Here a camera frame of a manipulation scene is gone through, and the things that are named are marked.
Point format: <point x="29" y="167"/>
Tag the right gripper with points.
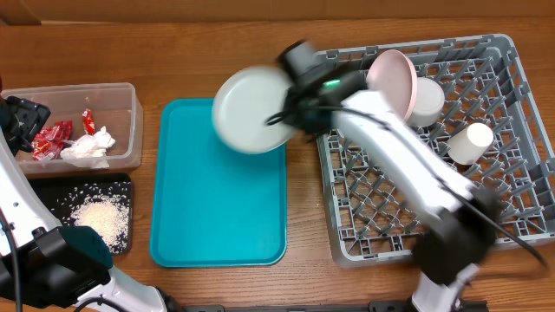
<point x="323" y="126"/>

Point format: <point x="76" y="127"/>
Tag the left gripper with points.
<point x="30" y="115"/>

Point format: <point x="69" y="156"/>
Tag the red snack wrapper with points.
<point x="49" y="142"/>

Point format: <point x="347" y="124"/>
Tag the grey round plate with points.
<point x="243" y="104"/>

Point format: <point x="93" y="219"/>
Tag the red sauce sachet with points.
<point x="88" y="122"/>

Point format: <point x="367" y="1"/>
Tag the white napkin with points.
<point x="89" y="151"/>

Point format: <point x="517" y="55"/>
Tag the pink round plate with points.
<point x="394" y="75"/>

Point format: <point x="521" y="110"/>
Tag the grey bowl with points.
<point x="429" y="102"/>

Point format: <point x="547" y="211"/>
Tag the white paper cup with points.
<point x="468" y="145"/>

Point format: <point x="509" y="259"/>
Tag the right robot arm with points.
<point x="461" y="218"/>

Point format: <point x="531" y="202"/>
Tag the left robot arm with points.
<point x="43" y="263"/>

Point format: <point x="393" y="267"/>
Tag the grey dishwasher rack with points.
<point x="483" y="80"/>

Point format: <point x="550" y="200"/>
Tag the black rectangular tray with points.
<point x="51" y="190"/>

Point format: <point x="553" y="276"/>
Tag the clear plastic bin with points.
<point x="114" y="106"/>

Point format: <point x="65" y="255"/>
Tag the pile of rice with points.
<point x="104" y="208"/>

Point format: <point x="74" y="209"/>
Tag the teal plastic tray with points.
<point x="212" y="206"/>

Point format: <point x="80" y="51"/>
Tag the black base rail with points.
<point x="376" y="306"/>

